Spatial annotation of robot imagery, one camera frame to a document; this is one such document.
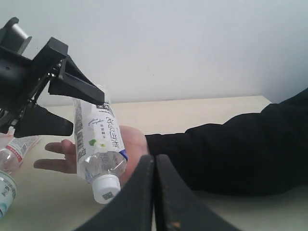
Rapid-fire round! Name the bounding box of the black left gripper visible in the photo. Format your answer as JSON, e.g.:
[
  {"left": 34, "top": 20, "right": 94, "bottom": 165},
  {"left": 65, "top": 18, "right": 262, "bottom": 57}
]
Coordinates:
[{"left": 0, "top": 17, "right": 104, "bottom": 138}]

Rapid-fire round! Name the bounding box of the black sleeved forearm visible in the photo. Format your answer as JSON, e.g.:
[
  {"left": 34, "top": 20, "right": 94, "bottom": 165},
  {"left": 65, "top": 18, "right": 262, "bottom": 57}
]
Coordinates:
[{"left": 146, "top": 90, "right": 308, "bottom": 196}]

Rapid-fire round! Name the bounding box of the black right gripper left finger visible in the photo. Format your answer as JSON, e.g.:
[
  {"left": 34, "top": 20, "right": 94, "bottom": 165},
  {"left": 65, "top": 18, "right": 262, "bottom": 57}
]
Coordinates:
[{"left": 77, "top": 155, "right": 154, "bottom": 231}]

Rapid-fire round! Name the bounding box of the person's open hand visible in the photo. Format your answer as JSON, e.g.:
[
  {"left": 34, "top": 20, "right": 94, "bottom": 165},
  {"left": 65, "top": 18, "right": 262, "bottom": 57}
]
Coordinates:
[{"left": 33, "top": 126, "right": 149, "bottom": 186}]

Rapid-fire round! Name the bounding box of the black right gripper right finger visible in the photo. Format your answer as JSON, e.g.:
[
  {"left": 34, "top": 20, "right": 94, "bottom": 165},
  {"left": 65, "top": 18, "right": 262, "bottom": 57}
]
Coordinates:
[{"left": 155, "top": 154, "right": 238, "bottom": 231}]

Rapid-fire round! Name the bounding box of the jasmine oolong tea bottle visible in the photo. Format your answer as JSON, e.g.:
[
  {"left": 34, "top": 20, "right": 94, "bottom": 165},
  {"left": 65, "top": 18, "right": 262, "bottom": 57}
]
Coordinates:
[{"left": 73, "top": 85, "right": 128, "bottom": 204}]

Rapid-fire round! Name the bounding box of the pink bottle black cap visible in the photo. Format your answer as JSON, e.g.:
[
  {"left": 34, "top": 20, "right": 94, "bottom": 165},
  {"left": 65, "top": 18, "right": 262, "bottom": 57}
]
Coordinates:
[{"left": 0, "top": 129, "right": 40, "bottom": 174}]

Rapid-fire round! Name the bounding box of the lime label bottle white cap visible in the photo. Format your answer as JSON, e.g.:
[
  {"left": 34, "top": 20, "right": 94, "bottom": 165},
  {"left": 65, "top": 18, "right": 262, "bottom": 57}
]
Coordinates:
[{"left": 0, "top": 170, "right": 17, "bottom": 218}]

